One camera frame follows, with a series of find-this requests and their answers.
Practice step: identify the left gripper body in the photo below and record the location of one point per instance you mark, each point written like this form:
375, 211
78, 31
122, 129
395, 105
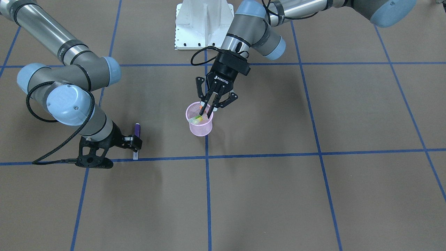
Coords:
227, 70

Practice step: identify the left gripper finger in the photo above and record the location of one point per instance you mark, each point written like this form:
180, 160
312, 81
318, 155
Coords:
211, 88
221, 102

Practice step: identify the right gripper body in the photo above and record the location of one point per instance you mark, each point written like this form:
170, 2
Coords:
114, 138

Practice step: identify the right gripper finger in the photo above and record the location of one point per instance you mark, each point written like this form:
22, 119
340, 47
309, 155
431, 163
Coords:
134, 148
131, 141

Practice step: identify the purple highlighter pen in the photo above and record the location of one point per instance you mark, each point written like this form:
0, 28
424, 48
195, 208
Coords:
137, 133

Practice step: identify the yellow highlighter pen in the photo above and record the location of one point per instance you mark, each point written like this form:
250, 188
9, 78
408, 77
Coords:
197, 120

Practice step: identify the green highlighter pen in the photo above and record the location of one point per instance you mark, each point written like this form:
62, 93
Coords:
191, 120

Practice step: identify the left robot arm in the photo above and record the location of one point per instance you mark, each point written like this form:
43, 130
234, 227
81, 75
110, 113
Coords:
253, 28

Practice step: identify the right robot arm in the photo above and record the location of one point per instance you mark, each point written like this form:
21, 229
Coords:
66, 92

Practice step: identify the pink mesh pen holder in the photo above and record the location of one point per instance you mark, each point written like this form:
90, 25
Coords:
199, 129

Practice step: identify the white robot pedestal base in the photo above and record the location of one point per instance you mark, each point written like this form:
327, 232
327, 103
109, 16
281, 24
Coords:
202, 23

